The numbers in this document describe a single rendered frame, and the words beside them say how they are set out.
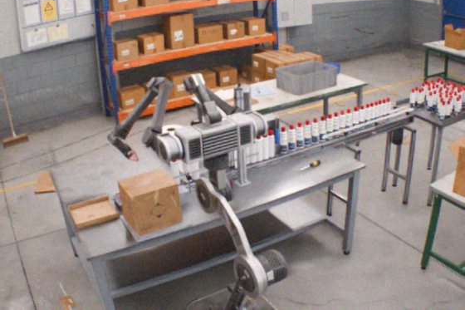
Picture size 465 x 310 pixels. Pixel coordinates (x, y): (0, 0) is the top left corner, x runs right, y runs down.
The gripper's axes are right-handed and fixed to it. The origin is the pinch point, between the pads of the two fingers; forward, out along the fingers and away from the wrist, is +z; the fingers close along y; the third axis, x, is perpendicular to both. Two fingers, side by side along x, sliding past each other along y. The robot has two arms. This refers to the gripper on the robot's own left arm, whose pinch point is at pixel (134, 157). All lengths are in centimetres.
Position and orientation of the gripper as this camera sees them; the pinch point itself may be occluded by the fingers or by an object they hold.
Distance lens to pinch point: 307.6
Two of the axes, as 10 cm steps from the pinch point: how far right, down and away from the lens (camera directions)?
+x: -6.2, 7.7, -1.2
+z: 5.8, 5.6, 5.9
